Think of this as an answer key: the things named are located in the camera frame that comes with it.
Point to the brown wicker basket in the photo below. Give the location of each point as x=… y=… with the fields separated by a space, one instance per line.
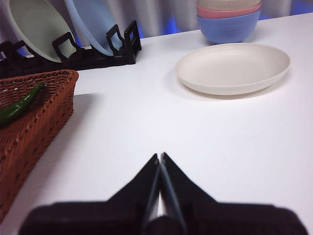
x=29 y=127

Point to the black dish rack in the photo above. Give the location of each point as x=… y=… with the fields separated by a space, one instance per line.
x=102 y=58

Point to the green plastic cucumber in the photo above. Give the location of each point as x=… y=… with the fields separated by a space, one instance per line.
x=17 y=109

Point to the pink bowl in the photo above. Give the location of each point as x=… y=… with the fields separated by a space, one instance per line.
x=227 y=13

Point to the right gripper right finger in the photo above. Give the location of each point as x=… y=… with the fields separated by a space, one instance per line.
x=232 y=220

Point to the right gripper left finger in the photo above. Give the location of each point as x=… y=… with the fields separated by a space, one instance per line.
x=97 y=218

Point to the blue bowl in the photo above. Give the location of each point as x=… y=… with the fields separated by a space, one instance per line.
x=227 y=29

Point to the white plate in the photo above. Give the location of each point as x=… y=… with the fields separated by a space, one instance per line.
x=232 y=68

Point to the pale green plate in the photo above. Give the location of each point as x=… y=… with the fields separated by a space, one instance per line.
x=36 y=27

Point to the light blue plate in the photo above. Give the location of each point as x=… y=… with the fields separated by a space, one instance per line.
x=95 y=22

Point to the beige bowl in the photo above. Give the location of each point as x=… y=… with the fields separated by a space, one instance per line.
x=227 y=3

